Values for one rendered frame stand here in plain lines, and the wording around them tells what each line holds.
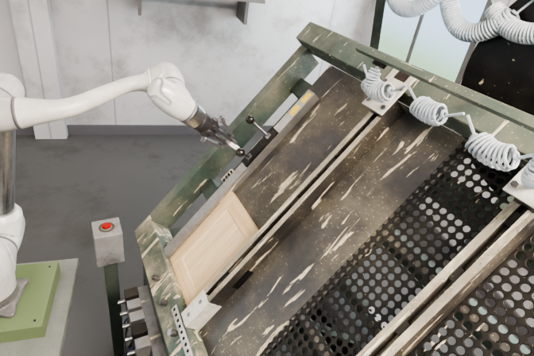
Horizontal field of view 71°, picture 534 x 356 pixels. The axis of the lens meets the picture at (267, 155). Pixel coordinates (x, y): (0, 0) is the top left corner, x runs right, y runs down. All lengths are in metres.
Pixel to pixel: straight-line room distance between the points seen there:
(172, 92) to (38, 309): 1.00
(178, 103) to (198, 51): 3.03
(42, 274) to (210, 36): 3.08
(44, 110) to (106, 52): 3.02
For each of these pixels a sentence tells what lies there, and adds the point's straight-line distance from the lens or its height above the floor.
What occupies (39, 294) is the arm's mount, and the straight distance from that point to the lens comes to 1.82.
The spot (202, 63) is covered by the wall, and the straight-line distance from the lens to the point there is 4.35.
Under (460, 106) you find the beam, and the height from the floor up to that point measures 1.82.
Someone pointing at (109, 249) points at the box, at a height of 0.85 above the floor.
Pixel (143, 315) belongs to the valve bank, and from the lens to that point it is 1.73.
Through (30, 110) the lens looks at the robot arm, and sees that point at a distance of 1.34.
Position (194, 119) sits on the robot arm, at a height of 1.57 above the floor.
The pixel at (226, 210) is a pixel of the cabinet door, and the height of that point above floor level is 1.15.
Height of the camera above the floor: 2.14
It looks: 29 degrees down
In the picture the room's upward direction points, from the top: 9 degrees clockwise
